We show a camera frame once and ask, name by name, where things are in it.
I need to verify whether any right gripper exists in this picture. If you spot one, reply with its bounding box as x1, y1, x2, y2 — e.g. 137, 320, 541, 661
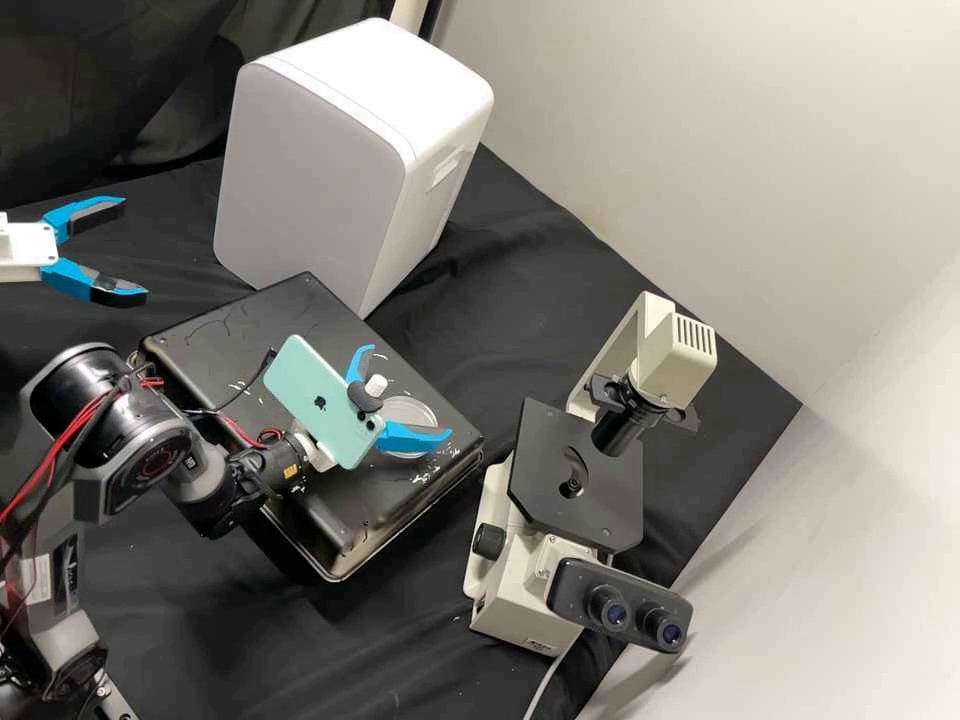
294, 342, 454, 474

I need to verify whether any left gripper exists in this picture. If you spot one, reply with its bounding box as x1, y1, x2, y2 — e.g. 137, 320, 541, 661
0, 195, 149, 310

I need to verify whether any petri dish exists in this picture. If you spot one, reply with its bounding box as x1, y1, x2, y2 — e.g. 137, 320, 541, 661
388, 395, 442, 460

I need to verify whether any cream microscope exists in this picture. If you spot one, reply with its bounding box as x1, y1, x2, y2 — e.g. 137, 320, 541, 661
462, 290, 722, 656

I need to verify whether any black tray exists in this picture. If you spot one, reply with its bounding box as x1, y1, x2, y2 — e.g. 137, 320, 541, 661
139, 271, 486, 585

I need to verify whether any white box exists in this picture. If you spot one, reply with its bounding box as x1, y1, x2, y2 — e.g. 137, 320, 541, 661
212, 17, 496, 321

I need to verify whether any right wrist camera phone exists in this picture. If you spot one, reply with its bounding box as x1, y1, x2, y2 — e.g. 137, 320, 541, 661
262, 334, 393, 472

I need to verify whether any black cable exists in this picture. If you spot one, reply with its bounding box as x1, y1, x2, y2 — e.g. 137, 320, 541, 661
182, 345, 276, 415

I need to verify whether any grey cable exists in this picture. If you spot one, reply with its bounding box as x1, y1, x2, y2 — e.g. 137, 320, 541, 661
524, 635, 595, 720

